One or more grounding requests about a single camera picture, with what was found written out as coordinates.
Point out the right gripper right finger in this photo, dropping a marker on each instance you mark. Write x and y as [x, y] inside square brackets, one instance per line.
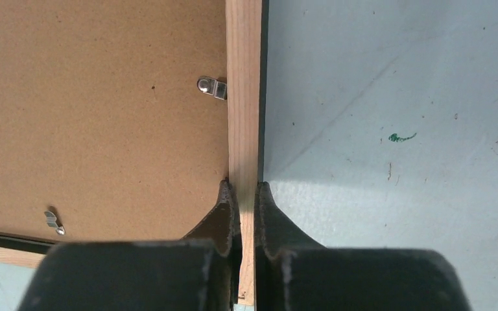
[295, 272]

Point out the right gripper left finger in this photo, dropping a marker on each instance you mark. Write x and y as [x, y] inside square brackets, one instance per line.
[199, 271]

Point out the brown backing board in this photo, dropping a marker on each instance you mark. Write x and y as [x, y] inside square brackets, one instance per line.
[98, 116]

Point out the wooden picture frame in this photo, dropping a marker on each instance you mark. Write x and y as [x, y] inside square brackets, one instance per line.
[244, 107]

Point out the metal turn clip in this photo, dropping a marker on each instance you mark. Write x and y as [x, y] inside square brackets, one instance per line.
[54, 222]
[213, 87]

